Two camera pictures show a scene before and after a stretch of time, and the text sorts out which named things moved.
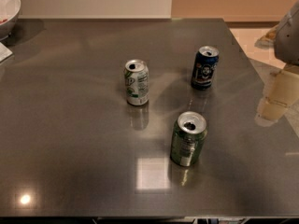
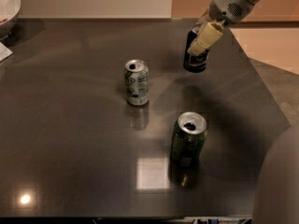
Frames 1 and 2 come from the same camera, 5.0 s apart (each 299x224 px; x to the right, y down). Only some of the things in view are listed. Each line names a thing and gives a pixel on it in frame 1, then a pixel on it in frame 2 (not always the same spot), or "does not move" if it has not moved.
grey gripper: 288,40 to 226,7
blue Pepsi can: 205,66 to 195,63
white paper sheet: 4,51 does not move
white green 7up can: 136,81 does not move
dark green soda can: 188,137 does not move
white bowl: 10,5 does not move
